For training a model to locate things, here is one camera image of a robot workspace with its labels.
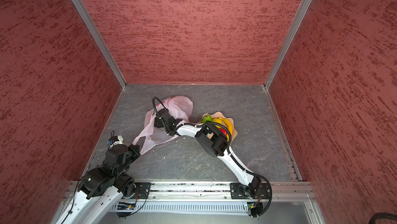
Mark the right circuit board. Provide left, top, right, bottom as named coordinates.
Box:
left=245, top=202, right=263, bottom=217

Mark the right corner aluminium post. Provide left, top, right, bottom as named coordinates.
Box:
left=264, top=0, right=312, bottom=90

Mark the circuit board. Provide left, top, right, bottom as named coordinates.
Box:
left=116, top=202, right=136, bottom=211
left=245, top=202, right=263, bottom=217

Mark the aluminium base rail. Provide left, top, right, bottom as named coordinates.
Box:
left=58, top=181, right=316, bottom=219

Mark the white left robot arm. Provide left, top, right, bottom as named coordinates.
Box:
left=57, top=144, right=141, bottom=224

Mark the pink wavy bowl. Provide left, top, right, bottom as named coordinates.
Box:
left=201, top=112, right=238, bottom=141

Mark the yellow fake banana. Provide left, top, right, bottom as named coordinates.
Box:
left=213, top=117, right=234, bottom=141

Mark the black hose bottom right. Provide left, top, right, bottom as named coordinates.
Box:
left=368, top=212, right=397, bottom=224

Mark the green fake fruit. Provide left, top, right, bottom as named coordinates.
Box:
left=201, top=114, right=213, bottom=124

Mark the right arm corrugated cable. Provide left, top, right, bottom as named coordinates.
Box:
left=151, top=96, right=274, bottom=217

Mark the left circuit board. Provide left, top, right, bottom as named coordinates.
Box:
left=116, top=202, right=136, bottom=211

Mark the left corner aluminium post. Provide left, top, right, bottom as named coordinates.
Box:
left=71, top=0, right=128, bottom=90

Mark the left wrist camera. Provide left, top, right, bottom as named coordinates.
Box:
left=108, top=136, right=124, bottom=149

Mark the corner aluminium post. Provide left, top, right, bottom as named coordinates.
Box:
left=71, top=0, right=128, bottom=90
left=264, top=0, right=312, bottom=90

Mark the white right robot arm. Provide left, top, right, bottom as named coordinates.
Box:
left=154, top=108, right=272, bottom=200

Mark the pink plastic bag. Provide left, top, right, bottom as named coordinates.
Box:
left=132, top=96, right=193, bottom=155

